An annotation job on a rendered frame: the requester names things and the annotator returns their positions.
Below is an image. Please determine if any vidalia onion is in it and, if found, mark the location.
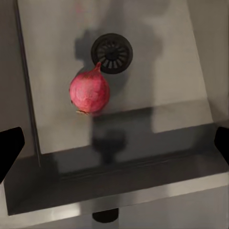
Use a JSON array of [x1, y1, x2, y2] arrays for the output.
[[69, 62, 110, 115]]

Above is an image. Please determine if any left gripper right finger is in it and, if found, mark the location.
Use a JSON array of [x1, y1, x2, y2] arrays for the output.
[[215, 127, 229, 164]]

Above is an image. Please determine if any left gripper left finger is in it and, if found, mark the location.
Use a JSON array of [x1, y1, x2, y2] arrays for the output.
[[0, 127, 25, 185]]

